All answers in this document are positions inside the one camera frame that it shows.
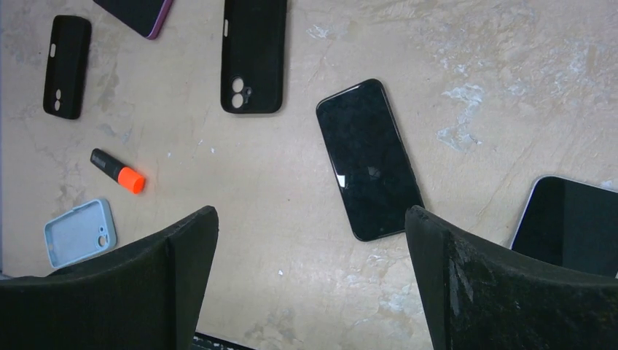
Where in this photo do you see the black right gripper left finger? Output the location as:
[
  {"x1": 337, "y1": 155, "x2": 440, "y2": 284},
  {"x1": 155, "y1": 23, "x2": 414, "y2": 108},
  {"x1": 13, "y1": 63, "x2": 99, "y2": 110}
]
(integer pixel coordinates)
[{"x1": 1, "y1": 206, "x2": 219, "y2": 349}]

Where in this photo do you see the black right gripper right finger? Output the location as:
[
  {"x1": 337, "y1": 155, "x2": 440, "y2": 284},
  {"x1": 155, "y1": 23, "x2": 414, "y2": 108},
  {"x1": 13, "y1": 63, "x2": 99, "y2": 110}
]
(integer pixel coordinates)
[{"x1": 405, "y1": 206, "x2": 617, "y2": 349}]

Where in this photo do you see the light blue phone case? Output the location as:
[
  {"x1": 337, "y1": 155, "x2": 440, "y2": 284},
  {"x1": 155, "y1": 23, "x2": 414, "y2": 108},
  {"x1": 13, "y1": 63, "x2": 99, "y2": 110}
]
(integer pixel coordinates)
[{"x1": 43, "y1": 198, "x2": 117, "y2": 269}]

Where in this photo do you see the black phone silver frame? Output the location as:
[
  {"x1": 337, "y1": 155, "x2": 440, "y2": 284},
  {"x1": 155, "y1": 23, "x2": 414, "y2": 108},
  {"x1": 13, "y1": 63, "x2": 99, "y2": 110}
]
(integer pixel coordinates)
[{"x1": 510, "y1": 176, "x2": 617, "y2": 278}]

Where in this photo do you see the black phone dark frame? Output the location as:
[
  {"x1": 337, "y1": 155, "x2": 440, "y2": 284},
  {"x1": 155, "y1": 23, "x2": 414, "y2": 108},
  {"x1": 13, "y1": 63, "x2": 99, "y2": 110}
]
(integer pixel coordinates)
[{"x1": 316, "y1": 79, "x2": 424, "y2": 242}]

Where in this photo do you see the large black phone case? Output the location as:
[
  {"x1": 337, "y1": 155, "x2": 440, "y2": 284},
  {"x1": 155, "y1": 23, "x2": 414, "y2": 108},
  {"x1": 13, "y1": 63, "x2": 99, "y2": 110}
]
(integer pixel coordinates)
[{"x1": 220, "y1": 0, "x2": 288, "y2": 114}]

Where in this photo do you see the small black phone case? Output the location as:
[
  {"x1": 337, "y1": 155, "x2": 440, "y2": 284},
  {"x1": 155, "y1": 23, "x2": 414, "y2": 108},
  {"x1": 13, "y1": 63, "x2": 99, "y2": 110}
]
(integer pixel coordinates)
[{"x1": 42, "y1": 15, "x2": 92, "y2": 120}]

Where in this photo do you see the phone in purple case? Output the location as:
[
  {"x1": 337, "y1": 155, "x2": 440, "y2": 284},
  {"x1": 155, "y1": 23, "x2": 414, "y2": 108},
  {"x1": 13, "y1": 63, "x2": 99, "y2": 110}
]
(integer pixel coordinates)
[{"x1": 93, "y1": 0, "x2": 174, "y2": 40}]

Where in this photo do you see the black orange highlighter marker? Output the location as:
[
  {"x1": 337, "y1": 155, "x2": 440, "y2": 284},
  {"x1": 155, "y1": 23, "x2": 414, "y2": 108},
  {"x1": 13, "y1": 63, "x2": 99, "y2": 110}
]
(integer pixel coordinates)
[{"x1": 90, "y1": 148, "x2": 146, "y2": 195}]

